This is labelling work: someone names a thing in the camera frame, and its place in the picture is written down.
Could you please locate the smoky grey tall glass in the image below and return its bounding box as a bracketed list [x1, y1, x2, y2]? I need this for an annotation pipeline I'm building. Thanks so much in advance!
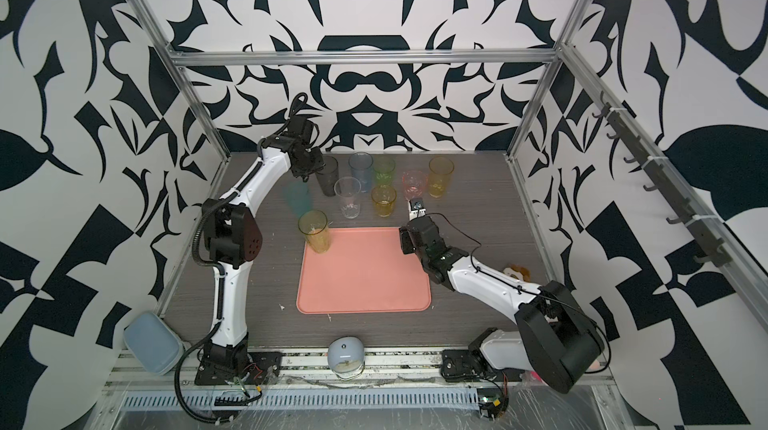
[315, 155, 339, 198]

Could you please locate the pink plastic tray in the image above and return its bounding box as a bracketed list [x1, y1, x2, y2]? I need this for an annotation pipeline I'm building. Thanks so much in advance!
[296, 227, 432, 315]

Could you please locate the clear tall glass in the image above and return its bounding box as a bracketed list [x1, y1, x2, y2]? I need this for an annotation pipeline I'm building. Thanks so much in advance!
[334, 177, 362, 220]

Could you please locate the light green tall glass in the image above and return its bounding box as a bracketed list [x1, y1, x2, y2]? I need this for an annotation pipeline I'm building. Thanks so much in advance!
[298, 210, 331, 254]

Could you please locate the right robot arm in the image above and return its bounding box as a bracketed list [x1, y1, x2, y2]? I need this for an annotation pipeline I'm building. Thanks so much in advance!
[399, 214, 608, 394]

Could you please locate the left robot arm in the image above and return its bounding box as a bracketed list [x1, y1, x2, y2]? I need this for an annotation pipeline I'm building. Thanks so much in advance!
[191, 116, 324, 370]

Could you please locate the yellow short glass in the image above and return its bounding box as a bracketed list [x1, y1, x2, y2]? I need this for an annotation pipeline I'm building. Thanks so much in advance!
[371, 185, 397, 218]

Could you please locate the pink short glass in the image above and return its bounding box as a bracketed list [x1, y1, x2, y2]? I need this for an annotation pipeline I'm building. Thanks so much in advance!
[401, 170, 428, 201]

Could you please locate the teal frosted glass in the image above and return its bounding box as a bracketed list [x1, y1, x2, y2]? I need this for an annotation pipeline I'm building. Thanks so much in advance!
[283, 181, 313, 219]

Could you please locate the blue tall glass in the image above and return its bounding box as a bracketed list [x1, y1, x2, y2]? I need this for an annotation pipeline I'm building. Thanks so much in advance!
[348, 152, 374, 194]

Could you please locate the orange tall glass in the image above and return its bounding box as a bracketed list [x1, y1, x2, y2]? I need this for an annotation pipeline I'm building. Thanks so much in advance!
[427, 156, 455, 198]

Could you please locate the green short glass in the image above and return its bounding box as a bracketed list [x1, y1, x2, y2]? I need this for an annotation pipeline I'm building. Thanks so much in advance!
[373, 155, 396, 186]

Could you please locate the brown white flower toy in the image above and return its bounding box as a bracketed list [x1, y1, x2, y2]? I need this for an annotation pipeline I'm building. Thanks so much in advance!
[502, 265, 531, 283]

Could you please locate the white round timer device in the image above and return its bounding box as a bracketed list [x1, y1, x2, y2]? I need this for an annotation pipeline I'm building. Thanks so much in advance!
[327, 336, 365, 380]

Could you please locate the pink plush pig toy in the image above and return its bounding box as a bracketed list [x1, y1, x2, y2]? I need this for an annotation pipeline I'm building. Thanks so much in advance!
[521, 370, 545, 386]

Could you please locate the light blue container lid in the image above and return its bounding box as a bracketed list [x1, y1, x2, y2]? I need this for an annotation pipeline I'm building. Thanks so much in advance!
[123, 312, 185, 376]

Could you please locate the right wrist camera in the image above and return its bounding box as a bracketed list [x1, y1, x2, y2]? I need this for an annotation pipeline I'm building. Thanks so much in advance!
[408, 197, 427, 221]

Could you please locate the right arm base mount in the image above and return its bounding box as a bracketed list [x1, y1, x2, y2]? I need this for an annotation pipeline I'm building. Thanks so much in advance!
[440, 327, 524, 384]

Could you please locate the white slotted cable duct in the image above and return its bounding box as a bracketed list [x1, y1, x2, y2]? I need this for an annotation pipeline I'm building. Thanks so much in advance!
[119, 386, 481, 412]

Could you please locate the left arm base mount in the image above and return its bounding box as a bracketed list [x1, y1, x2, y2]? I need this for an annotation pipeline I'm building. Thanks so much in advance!
[194, 345, 283, 386]

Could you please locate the black wall hook rail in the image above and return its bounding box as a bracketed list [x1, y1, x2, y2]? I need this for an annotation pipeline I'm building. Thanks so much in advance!
[593, 102, 733, 268]

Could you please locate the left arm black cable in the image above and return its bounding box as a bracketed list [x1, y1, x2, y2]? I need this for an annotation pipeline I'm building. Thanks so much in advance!
[172, 321, 265, 425]

